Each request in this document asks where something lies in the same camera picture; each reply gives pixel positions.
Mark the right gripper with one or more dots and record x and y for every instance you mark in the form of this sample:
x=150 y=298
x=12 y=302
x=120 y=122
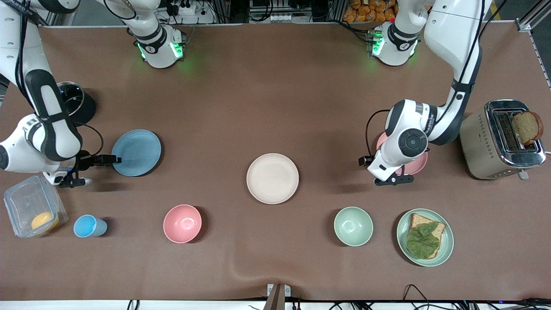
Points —
x=86 y=162

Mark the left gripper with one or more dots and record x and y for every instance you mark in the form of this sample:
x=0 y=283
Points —
x=362 y=160

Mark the blue plate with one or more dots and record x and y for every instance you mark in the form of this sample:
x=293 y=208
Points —
x=137 y=153

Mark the pink plate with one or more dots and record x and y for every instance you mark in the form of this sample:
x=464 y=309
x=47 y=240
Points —
x=419 y=165

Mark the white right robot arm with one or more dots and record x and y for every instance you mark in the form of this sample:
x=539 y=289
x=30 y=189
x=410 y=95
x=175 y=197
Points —
x=51 y=125

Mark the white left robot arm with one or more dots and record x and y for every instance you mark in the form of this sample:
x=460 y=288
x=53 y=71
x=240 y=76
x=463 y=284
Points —
x=452 y=26

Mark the green bowl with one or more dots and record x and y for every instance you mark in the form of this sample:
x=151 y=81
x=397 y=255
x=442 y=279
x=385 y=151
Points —
x=353 y=226

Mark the blue cup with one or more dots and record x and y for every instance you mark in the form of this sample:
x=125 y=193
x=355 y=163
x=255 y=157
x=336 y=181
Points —
x=86 y=226

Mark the glass saucepan lid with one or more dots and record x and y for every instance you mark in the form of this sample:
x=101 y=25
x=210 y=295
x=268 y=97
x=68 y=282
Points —
x=73 y=97

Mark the bread slice on plate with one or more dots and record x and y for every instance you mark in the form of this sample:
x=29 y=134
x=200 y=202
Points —
x=415 y=220

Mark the yellow round food item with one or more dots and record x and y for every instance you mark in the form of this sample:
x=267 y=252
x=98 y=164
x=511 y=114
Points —
x=43 y=221

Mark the clear plastic container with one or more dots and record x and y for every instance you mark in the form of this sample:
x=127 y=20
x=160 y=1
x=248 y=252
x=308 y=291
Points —
x=26 y=202

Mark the beige plate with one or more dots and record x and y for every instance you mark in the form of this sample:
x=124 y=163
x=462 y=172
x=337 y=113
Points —
x=272 y=178

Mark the pink bowl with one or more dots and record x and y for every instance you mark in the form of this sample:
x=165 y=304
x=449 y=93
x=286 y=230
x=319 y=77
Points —
x=182 y=224

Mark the green lettuce leaf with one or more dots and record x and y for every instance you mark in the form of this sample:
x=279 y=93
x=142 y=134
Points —
x=422 y=241

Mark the green plate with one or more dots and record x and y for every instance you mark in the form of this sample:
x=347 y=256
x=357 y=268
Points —
x=447 y=234

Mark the beige chrome toaster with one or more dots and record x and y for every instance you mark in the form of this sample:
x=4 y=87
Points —
x=478 y=146

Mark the bag of orange buns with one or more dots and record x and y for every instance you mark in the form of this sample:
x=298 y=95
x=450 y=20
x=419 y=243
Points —
x=366 y=13

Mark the brown bread slice in toaster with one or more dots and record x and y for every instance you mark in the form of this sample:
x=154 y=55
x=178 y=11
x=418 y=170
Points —
x=526 y=128

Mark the white power strip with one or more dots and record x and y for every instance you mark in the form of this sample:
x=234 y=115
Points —
x=189 y=10

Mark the metal mounting bracket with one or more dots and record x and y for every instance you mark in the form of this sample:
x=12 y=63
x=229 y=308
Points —
x=278 y=297

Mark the aluminium frame profile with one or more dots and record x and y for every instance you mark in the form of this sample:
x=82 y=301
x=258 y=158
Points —
x=533 y=17

